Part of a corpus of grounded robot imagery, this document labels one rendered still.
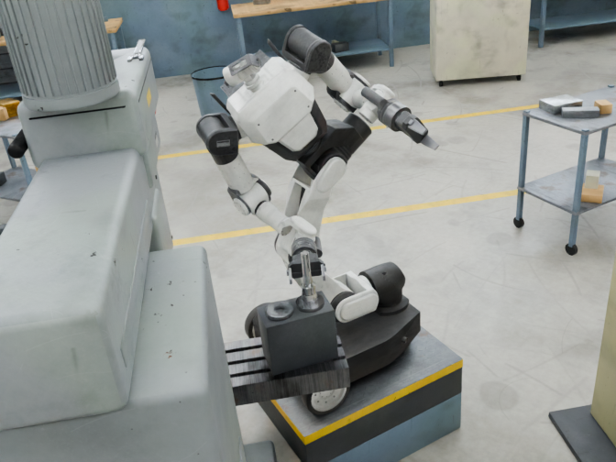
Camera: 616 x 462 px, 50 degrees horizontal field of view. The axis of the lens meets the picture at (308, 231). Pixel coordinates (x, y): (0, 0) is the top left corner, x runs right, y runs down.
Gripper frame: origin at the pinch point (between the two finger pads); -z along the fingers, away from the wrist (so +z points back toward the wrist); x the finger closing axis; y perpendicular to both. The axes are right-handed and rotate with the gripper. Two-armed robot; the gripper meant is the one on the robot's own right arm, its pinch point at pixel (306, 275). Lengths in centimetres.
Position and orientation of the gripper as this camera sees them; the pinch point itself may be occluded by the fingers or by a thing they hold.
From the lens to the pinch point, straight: 211.9
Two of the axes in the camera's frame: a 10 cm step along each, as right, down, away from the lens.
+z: -0.6, -4.7, 8.8
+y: 0.9, 8.7, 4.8
